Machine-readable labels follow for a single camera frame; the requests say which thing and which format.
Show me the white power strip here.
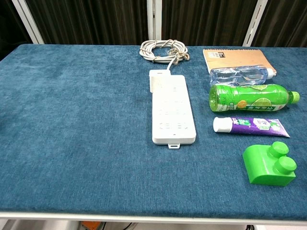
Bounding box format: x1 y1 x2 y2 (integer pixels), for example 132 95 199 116
149 69 197 150

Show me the white upright frame post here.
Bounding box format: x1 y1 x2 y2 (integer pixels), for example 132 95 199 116
146 0 163 42

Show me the green toy building block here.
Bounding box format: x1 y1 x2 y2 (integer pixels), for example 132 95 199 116
242 141 297 187

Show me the white coiled power cable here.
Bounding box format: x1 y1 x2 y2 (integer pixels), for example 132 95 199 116
139 39 190 71

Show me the blue table cloth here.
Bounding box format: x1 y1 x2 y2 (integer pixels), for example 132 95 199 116
0 44 307 220

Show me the purple toothpaste tube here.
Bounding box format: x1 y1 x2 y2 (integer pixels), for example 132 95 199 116
213 116 291 138

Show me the orange plastic part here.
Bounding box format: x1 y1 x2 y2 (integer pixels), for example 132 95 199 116
81 221 102 230

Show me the dark pleated curtain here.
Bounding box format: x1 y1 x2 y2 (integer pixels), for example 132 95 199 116
0 0 307 61

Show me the brown spiral notebook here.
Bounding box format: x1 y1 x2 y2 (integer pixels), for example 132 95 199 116
202 49 277 78

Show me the clear plastic water bottle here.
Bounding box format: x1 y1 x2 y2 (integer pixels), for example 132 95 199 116
209 65 275 87

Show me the white slanted frame post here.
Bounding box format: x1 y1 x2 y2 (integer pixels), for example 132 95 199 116
242 0 269 47
11 0 45 45

